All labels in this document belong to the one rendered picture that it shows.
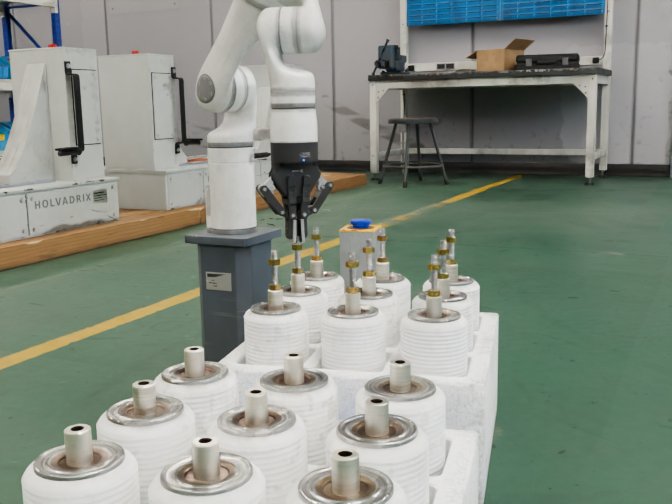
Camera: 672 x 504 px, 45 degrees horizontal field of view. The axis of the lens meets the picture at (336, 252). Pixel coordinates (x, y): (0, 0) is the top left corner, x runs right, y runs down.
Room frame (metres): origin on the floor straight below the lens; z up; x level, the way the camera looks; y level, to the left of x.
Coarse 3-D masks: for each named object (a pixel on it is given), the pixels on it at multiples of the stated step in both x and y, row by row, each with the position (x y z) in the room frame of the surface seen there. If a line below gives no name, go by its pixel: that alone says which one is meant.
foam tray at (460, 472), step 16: (448, 432) 0.88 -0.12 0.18; (464, 432) 0.88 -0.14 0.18; (448, 448) 0.86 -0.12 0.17; (464, 448) 0.83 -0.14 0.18; (448, 464) 0.79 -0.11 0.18; (464, 464) 0.79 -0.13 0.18; (432, 480) 0.76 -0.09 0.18; (448, 480) 0.76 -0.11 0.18; (464, 480) 0.76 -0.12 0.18; (432, 496) 0.75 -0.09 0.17; (448, 496) 0.72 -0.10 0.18; (464, 496) 0.73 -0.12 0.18
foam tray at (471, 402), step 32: (480, 320) 1.39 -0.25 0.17; (320, 352) 1.19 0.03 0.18; (480, 352) 1.18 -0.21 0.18; (352, 384) 1.08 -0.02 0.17; (448, 384) 1.04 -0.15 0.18; (480, 384) 1.04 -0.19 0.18; (448, 416) 1.04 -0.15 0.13; (480, 416) 1.03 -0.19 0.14; (480, 448) 1.03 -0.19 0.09; (480, 480) 1.03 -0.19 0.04
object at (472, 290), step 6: (426, 282) 1.36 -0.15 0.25; (474, 282) 1.34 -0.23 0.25; (426, 288) 1.34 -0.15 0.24; (450, 288) 1.31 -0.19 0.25; (456, 288) 1.31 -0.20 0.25; (462, 288) 1.31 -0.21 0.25; (468, 288) 1.32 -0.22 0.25; (474, 288) 1.32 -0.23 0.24; (468, 294) 1.31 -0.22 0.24; (474, 294) 1.32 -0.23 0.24; (474, 300) 1.32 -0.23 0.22; (474, 306) 1.32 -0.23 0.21; (474, 312) 1.32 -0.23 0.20; (474, 318) 1.32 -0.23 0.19; (474, 324) 1.32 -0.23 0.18; (474, 330) 1.32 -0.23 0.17
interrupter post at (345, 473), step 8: (344, 448) 0.61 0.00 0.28; (336, 456) 0.59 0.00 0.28; (344, 456) 0.60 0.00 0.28; (352, 456) 0.59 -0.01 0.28; (336, 464) 0.59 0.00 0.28; (344, 464) 0.59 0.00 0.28; (352, 464) 0.59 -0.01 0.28; (336, 472) 0.59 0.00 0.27; (344, 472) 0.59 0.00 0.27; (352, 472) 0.59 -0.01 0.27; (336, 480) 0.59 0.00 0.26; (344, 480) 0.59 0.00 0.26; (352, 480) 0.59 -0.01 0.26; (336, 488) 0.59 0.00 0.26; (344, 488) 0.59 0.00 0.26; (352, 488) 0.59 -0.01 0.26
